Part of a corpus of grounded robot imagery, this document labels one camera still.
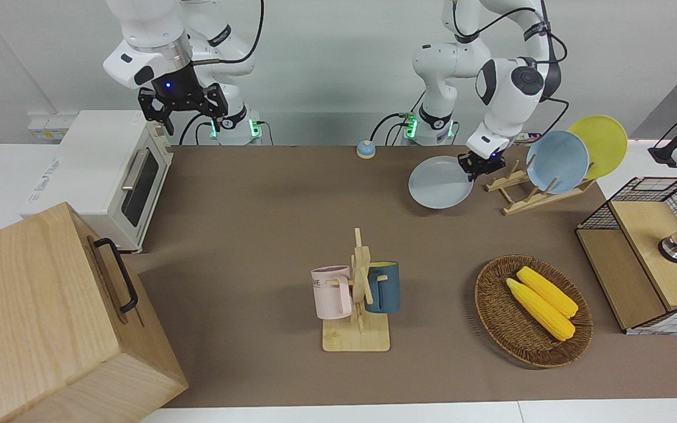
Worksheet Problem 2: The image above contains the dark blue mug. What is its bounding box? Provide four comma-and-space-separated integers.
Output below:
364, 261, 401, 314

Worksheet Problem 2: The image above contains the wire grid shelf wooden top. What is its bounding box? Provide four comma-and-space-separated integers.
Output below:
575, 176, 677, 335

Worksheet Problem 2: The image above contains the black cable with green plug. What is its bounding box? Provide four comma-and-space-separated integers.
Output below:
370, 112, 417, 146

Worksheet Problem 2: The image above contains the wooden plate rack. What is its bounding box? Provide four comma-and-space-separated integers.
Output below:
484, 154, 596, 216

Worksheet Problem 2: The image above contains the gray plate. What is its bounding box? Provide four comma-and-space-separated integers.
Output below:
408, 156, 474, 210

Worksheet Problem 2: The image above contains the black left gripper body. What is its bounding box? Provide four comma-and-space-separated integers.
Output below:
458, 148, 507, 177

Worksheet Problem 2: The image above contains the wooden cabinet with black handle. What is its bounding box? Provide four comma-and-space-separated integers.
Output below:
0, 202, 189, 423

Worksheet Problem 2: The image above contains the yellow plate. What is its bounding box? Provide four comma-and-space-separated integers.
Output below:
568, 115, 628, 180

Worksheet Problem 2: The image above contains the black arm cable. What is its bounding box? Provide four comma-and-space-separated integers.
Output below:
192, 0, 266, 65
450, 0, 569, 139

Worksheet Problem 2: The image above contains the pink mug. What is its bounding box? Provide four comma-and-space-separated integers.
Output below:
311, 266, 354, 320

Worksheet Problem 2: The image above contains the round wicker basket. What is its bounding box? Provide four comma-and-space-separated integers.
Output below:
475, 254, 594, 369

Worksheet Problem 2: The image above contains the light blue plate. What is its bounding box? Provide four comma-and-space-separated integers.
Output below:
527, 130, 590, 194

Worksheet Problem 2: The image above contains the white toaster oven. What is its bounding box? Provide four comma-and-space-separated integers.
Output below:
19, 110, 173, 253

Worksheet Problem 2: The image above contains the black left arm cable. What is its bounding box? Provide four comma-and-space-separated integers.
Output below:
450, 0, 569, 139

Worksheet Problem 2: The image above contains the wooden mug tree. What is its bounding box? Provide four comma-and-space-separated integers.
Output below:
322, 228, 391, 353

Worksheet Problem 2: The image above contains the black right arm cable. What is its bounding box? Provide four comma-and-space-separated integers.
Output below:
192, 0, 266, 65

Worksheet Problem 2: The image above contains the black right base cable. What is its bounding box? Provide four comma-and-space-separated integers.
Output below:
179, 115, 205, 146

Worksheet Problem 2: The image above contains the yellow corn cob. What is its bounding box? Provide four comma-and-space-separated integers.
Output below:
506, 278, 576, 341
517, 266, 579, 318

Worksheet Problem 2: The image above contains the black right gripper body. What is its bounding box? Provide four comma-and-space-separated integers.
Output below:
138, 59, 229, 125

